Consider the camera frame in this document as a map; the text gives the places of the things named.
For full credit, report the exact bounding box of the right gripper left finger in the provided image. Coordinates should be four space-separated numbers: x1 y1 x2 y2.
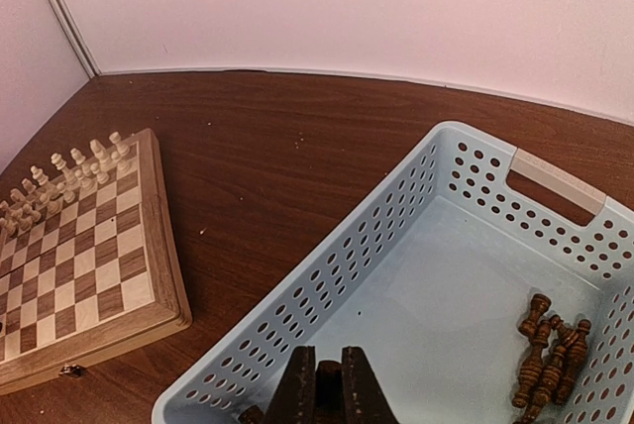
263 346 316 424

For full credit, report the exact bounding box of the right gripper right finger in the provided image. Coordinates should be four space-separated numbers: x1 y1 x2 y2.
341 347 396 423

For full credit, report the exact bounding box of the dark wooden chess piece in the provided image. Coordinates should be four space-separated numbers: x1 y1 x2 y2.
238 360 345 424

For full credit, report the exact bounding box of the light blue plastic basket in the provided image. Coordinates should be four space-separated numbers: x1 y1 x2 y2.
152 122 633 423

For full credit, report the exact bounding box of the wooden chess board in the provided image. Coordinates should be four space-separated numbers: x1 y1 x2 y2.
1 129 192 394

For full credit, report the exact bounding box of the pile of dark chess pieces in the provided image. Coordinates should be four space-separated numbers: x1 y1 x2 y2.
511 293 591 423

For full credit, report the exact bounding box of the row of white chess pieces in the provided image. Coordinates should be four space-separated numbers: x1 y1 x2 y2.
1 132 142 253

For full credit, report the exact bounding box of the left aluminium frame post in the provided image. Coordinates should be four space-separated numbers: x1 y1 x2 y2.
47 0 102 78

